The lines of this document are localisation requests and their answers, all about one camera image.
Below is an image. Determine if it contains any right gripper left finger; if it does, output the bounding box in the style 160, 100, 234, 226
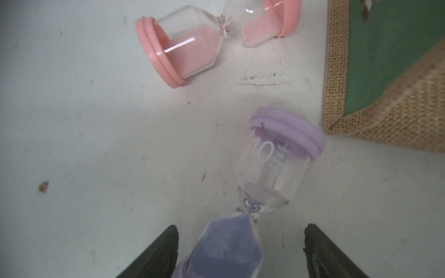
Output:
117, 225, 179, 278

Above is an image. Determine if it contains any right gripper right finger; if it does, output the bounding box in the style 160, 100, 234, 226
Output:
304, 224, 368, 278

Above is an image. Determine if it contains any purple hourglass pile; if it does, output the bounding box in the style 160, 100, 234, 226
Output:
173, 107, 326, 278

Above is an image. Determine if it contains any pink hourglass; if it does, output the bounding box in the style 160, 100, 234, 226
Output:
135, 0, 301, 89

